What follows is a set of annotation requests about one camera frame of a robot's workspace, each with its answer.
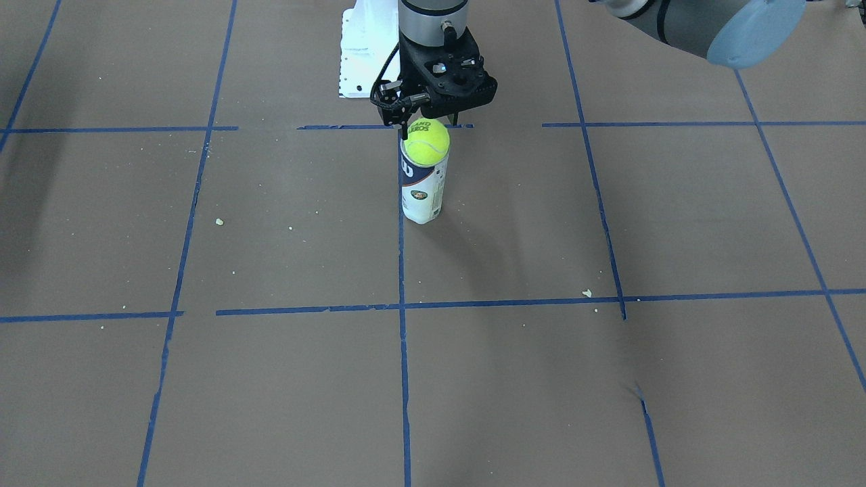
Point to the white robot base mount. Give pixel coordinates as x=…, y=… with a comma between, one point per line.
x=368, y=36

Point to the yellow tennis ball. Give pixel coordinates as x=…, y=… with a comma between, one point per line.
x=427, y=142

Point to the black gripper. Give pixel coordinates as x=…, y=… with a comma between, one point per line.
x=390, y=103

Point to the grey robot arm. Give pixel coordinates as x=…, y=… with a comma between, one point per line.
x=730, y=34

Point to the white tennis ball can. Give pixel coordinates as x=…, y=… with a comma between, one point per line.
x=421, y=189

